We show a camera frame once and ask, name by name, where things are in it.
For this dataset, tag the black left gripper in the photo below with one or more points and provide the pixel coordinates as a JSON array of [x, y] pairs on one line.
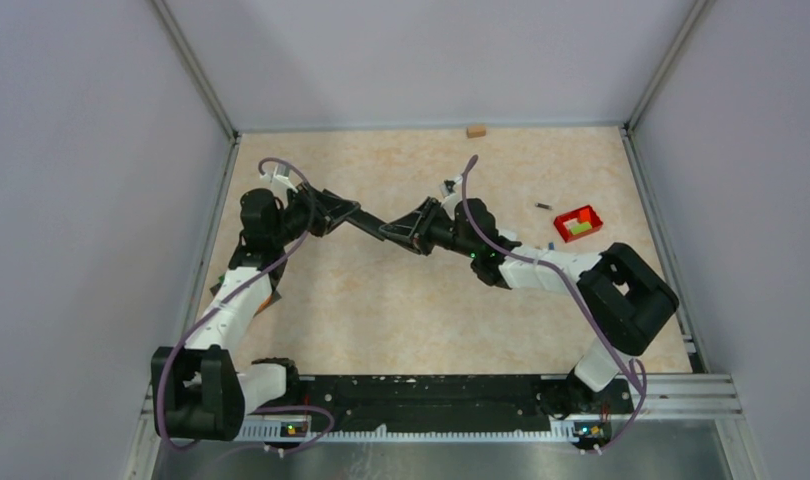
[[326, 211]]

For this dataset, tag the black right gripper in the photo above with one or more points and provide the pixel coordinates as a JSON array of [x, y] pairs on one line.
[[404, 231]]

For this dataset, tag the black remote control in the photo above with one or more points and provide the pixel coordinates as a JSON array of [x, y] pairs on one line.
[[369, 224]]

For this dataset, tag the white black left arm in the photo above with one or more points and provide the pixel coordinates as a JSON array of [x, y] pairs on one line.
[[198, 392]]

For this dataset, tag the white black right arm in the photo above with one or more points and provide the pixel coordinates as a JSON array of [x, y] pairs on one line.
[[623, 299]]

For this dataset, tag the small wooden block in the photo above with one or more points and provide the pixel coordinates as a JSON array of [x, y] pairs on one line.
[[475, 131]]

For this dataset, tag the red plastic bin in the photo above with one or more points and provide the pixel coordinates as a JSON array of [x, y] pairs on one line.
[[563, 222]]

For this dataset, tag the green block in bin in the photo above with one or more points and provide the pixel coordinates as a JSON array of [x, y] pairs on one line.
[[580, 228]]

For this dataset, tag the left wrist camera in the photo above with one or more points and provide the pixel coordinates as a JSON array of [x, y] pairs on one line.
[[277, 179]]

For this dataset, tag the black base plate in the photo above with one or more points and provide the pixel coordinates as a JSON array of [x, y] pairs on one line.
[[451, 403]]

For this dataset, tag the aluminium frame rail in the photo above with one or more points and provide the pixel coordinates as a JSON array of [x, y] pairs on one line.
[[670, 397]]

